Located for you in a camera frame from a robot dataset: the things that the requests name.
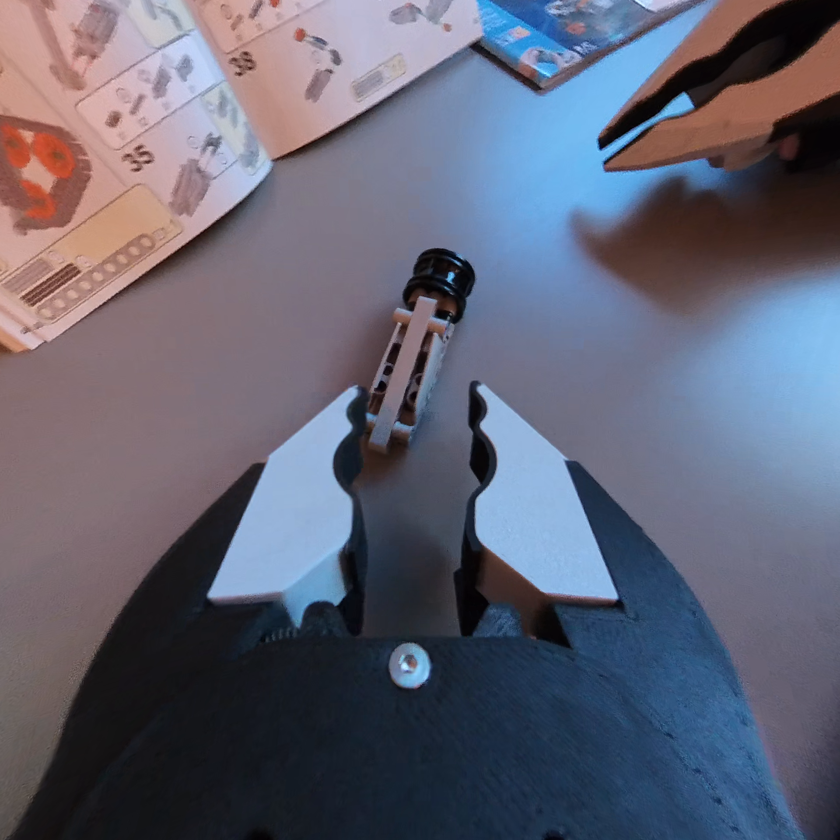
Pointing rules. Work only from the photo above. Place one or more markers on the grey desk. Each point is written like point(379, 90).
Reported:
point(590, 394)

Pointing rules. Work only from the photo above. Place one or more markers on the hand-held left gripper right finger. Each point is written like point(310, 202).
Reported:
point(538, 525)

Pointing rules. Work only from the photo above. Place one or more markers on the open building instruction booklet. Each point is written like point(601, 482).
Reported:
point(164, 98)

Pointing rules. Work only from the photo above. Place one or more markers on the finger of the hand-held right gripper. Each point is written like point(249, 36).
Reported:
point(754, 118)
point(715, 46)

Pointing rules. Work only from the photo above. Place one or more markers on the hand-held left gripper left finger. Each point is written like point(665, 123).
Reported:
point(289, 525)

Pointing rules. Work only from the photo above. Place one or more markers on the blue leaflet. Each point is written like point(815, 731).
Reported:
point(544, 39)

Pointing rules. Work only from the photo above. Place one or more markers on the grey brick assembly black wheel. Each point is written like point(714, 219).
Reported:
point(407, 367)

